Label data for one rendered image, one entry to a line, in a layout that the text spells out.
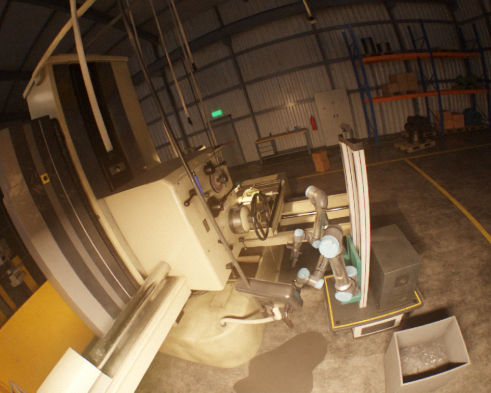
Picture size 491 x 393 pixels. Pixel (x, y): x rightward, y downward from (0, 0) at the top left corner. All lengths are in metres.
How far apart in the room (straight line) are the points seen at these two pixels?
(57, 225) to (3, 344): 2.24
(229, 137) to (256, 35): 4.46
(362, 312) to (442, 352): 0.85
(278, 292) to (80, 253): 1.21
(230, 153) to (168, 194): 8.40
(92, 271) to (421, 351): 2.45
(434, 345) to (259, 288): 1.57
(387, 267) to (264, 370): 1.45
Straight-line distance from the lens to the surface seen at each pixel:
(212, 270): 1.44
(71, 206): 1.54
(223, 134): 9.47
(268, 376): 2.29
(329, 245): 1.22
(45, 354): 3.51
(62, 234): 1.50
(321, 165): 6.09
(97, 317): 1.65
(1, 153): 1.49
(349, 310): 2.14
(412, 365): 1.97
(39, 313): 3.34
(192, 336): 2.04
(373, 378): 2.21
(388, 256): 1.86
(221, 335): 1.93
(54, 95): 1.73
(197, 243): 1.32
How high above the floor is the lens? 2.09
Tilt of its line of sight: 21 degrees down
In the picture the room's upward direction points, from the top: 19 degrees counter-clockwise
